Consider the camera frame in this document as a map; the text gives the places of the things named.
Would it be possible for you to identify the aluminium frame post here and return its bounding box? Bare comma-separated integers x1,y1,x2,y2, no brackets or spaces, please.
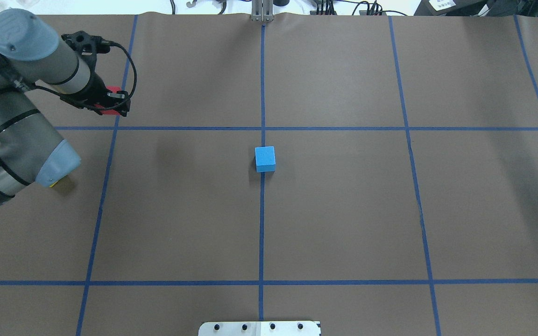
250,0,275,23

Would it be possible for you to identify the red foam block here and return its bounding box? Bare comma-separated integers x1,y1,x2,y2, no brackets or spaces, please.
94,86,122,108

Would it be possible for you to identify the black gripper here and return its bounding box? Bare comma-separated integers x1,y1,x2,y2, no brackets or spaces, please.
60,70,130,116

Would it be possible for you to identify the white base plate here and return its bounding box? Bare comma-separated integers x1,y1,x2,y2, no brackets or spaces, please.
198,321,322,336

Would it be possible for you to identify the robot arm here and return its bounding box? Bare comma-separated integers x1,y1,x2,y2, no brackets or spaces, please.
0,8,136,206

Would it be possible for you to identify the blue foam block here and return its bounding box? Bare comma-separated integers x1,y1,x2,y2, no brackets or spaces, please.
255,146,277,174

